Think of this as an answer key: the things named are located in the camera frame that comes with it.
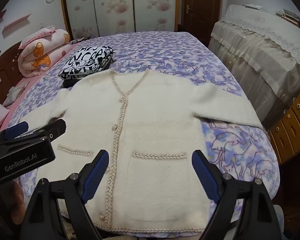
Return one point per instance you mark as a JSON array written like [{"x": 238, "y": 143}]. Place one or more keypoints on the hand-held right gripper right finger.
[{"x": 204, "y": 172}]

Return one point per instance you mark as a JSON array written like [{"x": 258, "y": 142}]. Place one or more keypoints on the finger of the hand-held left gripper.
[
  {"x": 15, "y": 130},
  {"x": 55, "y": 128}
]

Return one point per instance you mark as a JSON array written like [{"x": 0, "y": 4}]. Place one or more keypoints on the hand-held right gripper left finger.
[{"x": 98, "y": 170}]

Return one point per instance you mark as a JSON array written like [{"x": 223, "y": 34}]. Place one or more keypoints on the white knit cardigan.
[{"x": 160, "y": 120}]

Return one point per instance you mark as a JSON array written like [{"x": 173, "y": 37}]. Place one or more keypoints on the pink bed sheet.
[{"x": 17, "y": 105}]

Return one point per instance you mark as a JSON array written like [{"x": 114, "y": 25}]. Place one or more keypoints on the grey crumpled cloth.
[{"x": 13, "y": 95}]

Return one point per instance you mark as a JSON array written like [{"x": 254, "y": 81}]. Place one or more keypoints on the dark folded garment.
[{"x": 69, "y": 83}]

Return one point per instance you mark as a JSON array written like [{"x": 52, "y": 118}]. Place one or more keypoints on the brown wooden headboard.
[{"x": 3, "y": 75}]

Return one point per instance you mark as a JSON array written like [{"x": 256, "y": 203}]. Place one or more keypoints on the black white printed garment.
[{"x": 85, "y": 62}]

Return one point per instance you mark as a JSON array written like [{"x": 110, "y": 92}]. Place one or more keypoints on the pink bear print quilt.
[{"x": 42, "y": 52}]

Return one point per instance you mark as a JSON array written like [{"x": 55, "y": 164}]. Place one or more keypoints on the wooden drawer cabinet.
[{"x": 290, "y": 132}]

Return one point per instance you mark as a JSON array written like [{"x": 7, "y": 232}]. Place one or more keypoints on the purple cat print blanket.
[{"x": 175, "y": 55}]

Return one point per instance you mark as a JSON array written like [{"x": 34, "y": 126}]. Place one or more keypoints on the cream lace covered furniture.
[{"x": 260, "y": 52}]

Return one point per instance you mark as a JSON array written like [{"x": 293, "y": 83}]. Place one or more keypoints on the floral sliding door wardrobe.
[{"x": 115, "y": 5}]

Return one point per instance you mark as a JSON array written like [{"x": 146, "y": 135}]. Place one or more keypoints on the brown wooden door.
[{"x": 202, "y": 7}]

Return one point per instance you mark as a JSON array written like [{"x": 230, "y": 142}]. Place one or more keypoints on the pink wall shelf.
[{"x": 16, "y": 23}]

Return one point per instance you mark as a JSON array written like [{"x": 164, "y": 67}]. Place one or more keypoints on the red wall shelf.
[{"x": 2, "y": 15}]

